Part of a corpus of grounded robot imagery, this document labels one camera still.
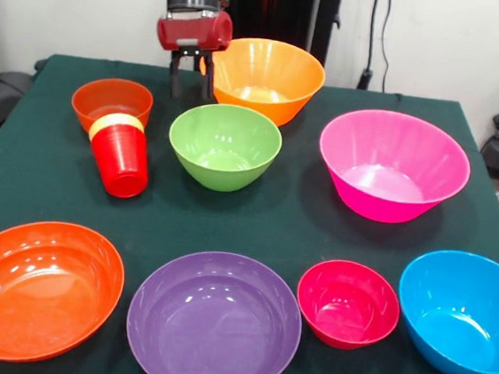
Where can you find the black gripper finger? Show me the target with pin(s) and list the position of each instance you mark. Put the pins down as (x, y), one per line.
(207, 75)
(176, 72)

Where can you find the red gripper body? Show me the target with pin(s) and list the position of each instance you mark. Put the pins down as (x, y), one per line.
(194, 31)

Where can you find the small orange bowl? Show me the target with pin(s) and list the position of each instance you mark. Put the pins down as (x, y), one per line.
(107, 101)

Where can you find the stack of yellow cups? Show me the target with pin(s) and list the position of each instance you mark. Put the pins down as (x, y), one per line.
(104, 123)

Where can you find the red cup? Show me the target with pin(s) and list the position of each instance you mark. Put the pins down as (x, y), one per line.
(122, 165)

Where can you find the large light orange bowl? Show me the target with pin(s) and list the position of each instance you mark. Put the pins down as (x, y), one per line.
(265, 77)

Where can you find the green bowl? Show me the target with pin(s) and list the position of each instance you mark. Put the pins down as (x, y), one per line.
(223, 144)

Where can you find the black chair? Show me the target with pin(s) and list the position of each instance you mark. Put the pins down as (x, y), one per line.
(5, 90)

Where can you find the dark green table cloth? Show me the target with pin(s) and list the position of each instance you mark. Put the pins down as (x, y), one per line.
(315, 239)

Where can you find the large magenta bowl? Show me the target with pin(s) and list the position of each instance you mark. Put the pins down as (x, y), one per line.
(394, 167)

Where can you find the purple bowl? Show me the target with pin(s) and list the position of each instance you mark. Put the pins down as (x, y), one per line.
(212, 326)

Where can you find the large red-orange bowl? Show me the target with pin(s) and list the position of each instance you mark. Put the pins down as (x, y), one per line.
(33, 289)

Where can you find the small crimson bowl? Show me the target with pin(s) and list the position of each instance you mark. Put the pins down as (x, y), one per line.
(349, 305)

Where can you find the blue bowl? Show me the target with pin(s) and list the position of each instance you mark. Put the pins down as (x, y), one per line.
(463, 317)

